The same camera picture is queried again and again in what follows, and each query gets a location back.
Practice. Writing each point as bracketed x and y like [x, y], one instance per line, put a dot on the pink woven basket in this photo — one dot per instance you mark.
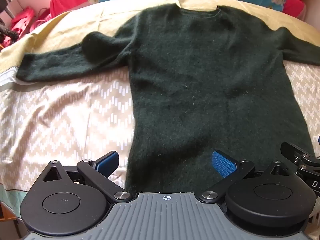
[43, 17]

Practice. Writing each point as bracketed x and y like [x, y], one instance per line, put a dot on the beige patterned bed sheet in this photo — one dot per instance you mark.
[62, 120]

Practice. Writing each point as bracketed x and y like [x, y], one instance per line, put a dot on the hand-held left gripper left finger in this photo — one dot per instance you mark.
[109, 163]

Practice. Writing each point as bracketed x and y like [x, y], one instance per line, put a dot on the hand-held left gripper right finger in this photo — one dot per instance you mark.
[223, 164]

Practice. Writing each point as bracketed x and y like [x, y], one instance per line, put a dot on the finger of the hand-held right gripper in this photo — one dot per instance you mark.
[298, 156]

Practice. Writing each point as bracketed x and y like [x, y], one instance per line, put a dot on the dark hanging clothes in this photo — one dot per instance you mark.
[6, 17]

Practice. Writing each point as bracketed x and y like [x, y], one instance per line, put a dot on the wooden furniture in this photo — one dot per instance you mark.
[311, 7]

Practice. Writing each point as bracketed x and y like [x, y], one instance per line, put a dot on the dark green knit sweater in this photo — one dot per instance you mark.
[200, 85]

